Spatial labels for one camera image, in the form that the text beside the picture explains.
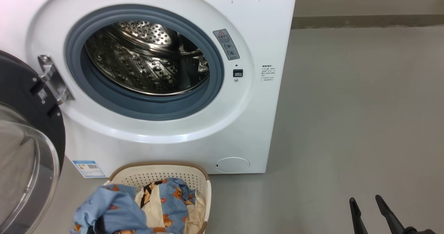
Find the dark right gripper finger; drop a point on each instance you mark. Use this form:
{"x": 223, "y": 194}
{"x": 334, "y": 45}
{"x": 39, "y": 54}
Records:
{"x": 357, "y": 223}
{"x": 390, "y": 220}

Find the cream cartoon print garment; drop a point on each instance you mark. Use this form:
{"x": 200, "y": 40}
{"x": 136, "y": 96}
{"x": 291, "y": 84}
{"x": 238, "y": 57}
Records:
{"x": 152, "y": 206}

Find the blue cartoon print garment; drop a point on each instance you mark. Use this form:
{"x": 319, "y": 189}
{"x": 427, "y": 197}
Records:
{"x": 118, "y": 206}

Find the black round washing machine door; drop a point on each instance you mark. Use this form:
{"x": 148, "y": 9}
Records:
{"x": 20, "y": 84}

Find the white washing machine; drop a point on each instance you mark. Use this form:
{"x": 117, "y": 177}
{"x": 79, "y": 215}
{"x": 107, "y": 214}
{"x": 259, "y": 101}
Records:
{"x": 263, "y": 123}

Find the cream perforated laundry basket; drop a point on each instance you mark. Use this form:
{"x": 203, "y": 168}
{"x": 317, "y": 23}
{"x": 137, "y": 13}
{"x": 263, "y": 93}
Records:
{"x": 152, "y": 173}

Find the grey rubber door gasket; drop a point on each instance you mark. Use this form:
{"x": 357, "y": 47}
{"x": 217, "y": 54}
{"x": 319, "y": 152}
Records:
{"x": 138, "y": 107}

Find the metal door hinge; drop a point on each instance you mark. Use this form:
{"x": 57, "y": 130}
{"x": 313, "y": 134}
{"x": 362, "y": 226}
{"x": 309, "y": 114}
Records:
{"x": 52, "y": 77}

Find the round white filter cover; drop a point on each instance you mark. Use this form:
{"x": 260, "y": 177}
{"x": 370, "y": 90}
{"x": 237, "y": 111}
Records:
{"x": 232, "y": 165}

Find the grey skirting board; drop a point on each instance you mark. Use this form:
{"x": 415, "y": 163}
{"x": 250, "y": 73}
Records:
{"x": 364, "y": 21}

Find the grey warning sticker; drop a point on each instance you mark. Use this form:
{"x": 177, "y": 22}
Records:
{"x": 226, "y": 44}

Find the blue energy label sticker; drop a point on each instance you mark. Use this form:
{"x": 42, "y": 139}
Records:
{"x": 88, "y": 168}

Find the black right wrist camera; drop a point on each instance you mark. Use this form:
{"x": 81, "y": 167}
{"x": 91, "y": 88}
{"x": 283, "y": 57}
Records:
{"x": 419, "y": 231}

